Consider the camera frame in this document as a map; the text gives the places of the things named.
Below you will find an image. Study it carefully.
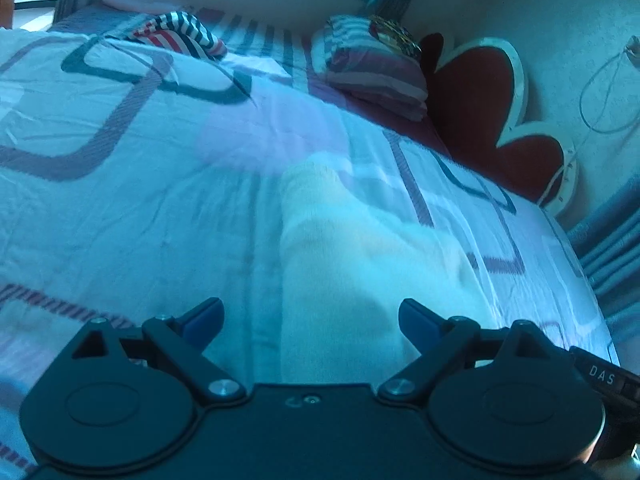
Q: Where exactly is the white wall cable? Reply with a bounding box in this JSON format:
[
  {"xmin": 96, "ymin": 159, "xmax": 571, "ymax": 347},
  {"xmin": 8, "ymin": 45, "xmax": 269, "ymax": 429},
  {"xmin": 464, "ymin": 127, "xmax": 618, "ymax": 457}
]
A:
[{"xmin": 579, "ymin": 35, "xmax": 640, "ymax": 136}]

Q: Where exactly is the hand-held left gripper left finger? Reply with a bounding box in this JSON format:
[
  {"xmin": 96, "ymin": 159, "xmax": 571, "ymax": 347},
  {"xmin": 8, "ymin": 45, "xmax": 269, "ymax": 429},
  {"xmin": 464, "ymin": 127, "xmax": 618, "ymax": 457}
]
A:
[{"xmin": 70, "ymin": 297, "xmax": 248, "ymax": 404}]

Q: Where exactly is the striped cloth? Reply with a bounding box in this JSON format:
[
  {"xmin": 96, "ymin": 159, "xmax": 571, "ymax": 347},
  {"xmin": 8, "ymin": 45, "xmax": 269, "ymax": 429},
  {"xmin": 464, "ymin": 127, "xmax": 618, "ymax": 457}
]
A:
[{"xmin": 131, "ymin": 10, "xmax": 228, "ymax": 58}]

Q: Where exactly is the striped pillow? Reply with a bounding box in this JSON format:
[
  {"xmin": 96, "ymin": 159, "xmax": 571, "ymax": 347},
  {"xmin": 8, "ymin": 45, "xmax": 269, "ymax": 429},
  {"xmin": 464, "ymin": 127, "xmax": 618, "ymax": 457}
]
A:
[{"xmin": 310, "ymin": 14, "xmax": 430, "ymax": 122}]

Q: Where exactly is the pink pillow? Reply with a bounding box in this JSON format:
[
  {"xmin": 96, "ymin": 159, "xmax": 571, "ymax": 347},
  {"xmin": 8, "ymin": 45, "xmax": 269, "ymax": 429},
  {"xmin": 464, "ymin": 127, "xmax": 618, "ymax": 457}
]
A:
[{"xmin": 101, "ymin": 0, "xmax": 173, "ymax": 13}]

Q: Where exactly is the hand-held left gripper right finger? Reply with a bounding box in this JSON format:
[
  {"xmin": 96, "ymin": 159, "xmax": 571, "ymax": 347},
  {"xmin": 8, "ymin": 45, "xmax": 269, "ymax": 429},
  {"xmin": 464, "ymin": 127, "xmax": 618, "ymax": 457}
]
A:
[{"xmin": 377, "ymin": 298, "xmax": 557, "ymax": 404}]

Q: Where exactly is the red heart-shaped headboard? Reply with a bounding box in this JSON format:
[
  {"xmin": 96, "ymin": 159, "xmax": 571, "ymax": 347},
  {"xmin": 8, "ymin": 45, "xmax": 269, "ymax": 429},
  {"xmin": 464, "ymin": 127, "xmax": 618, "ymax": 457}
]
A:
[{"xmin": 419, "ymin": 32, "xmax": 581, "ymax": 218}]

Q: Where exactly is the patterned bed quilt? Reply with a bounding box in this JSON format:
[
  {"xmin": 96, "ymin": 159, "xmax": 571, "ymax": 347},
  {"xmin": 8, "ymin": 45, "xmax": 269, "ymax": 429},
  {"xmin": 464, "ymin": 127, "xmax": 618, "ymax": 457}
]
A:
[{"xmin": 0, "ymin": 27, "xmax": 621, "ymax": 480}]

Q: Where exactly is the cream small garment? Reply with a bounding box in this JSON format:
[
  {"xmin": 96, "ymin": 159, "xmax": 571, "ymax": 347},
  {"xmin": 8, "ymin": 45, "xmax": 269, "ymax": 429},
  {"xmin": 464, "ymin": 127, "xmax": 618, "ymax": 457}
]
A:
[{"xmin": 279, "ymin": 160, "xmax": 496, "ymax": 386}]

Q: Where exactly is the gold patterned cloth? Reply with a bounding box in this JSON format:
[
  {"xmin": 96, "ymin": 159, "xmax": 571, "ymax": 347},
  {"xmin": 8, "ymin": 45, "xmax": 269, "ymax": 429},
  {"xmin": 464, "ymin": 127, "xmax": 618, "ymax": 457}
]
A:
[{"xmin": 369, "ymin": 15, "xmax": 423, "ymax": 58}]

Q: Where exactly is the blue-grey curtain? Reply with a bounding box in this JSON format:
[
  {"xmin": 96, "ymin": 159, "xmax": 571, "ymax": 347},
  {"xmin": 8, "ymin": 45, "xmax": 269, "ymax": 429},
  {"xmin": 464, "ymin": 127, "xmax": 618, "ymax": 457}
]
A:
[{"xmin": 565, "ymin": 170, "xmax": 640, "ymax": 376}]

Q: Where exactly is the striped bed sheet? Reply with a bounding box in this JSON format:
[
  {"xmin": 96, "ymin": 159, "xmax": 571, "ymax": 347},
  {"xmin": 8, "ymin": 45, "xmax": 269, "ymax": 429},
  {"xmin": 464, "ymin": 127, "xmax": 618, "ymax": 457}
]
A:
[{"xmin": 50, "ymin": 5, "xmax": 451, "ymax": 156}]

